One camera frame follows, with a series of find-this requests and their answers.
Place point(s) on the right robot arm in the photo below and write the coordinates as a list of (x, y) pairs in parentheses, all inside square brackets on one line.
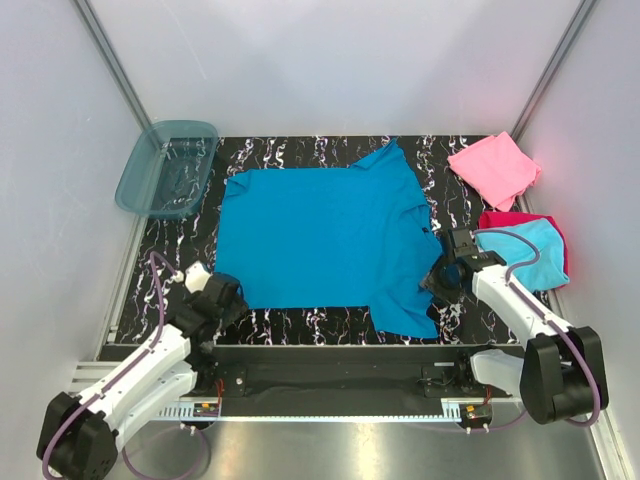
[(561, 376)]

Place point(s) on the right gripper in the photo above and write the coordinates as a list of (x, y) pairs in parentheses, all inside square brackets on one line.
[(432, 284)]

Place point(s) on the left corner frame post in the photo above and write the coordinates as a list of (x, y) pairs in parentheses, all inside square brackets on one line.
[(108, 54)]

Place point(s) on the pink folded t-shirt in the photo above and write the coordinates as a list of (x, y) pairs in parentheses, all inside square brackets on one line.
[(496, 169)]

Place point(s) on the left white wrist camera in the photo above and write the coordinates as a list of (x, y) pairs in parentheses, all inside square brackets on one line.
[(194, 278)]

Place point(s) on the teal plastic bin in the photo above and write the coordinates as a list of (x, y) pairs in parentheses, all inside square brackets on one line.
[(168, 169)]

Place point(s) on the magenta folded t-shirt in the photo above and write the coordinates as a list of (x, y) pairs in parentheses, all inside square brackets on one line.
[(498, 219)]

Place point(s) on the slotted cable duct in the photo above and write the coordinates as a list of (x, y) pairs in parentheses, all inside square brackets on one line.
[(432, 410)]

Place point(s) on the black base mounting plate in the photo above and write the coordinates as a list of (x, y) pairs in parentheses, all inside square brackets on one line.
[(364, 374)]

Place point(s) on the right corner frame post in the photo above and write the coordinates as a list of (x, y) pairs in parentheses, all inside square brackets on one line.
[(568, 39)]

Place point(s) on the corner frame post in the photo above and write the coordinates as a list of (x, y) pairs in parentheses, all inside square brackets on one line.
[(568, 39), (108, 54)]

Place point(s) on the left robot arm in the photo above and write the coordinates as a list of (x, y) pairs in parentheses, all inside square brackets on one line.
[(83, 435)]

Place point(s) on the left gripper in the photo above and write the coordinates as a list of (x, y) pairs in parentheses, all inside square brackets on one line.
[(237, 308)]

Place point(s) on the light blue folded t-shirt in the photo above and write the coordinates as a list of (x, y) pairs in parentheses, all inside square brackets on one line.
[(538, 244)]

